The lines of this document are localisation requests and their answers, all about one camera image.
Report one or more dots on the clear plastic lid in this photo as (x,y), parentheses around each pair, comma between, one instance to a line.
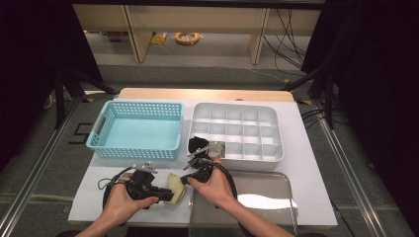
(263,187)

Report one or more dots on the light blue perforated basket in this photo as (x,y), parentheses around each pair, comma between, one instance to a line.
(141,135)

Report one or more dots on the black curtain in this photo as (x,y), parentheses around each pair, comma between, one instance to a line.
(33,49)
(378,98)

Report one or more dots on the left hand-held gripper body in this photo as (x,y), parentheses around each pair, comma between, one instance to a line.
(140,186)

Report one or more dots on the beige wooden furniture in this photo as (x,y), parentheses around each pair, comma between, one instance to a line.
(197,19)

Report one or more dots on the person's right hand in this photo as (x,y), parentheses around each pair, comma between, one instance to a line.
(217,191)

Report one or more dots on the white divided storage box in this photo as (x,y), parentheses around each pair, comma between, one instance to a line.
(250,131)

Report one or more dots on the yellow and black tape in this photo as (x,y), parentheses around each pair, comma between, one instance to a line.
(87,99)
(304,102)

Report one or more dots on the aluminium floor rail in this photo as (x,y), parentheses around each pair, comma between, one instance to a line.
(349,171)
(39,161)

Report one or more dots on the black metal stand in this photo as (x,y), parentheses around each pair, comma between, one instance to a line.
(329,98)
(60,98)

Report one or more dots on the black sock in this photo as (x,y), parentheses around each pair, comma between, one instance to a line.
(197,143)

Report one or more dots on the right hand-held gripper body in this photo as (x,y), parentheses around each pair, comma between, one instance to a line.
(202,169)

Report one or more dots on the person's left hand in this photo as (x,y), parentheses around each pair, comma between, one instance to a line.
(122,204)

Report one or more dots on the yellow packet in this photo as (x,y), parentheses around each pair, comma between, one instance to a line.
(159,38)

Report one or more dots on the grey sock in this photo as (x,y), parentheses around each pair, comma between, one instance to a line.
(217,150)

